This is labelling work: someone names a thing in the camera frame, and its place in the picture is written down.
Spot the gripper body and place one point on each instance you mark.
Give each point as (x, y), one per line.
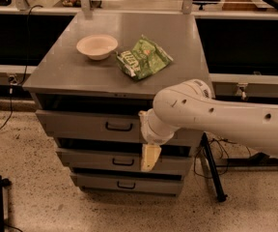
(149, 130)

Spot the grey drawer cabinet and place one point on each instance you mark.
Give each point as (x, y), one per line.
(66, 80)

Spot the black metal stand leg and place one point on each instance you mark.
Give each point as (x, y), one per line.
(221, 166)

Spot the grey drawer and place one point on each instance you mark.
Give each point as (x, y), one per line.
(118, 161)
(119, 183)
(93, 126)

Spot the grey top drawer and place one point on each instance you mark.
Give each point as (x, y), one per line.
(93, 126)

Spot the grey middle drawer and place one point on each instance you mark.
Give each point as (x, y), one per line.
(118, 161)

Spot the white paper bowl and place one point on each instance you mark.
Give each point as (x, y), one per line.
(97, 47)

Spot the green chip bag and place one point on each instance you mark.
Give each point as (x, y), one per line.
(146, 58)

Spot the grey bottom drawer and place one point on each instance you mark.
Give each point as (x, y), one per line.
(119, 183)

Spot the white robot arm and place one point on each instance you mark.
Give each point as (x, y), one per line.
(189, 105)

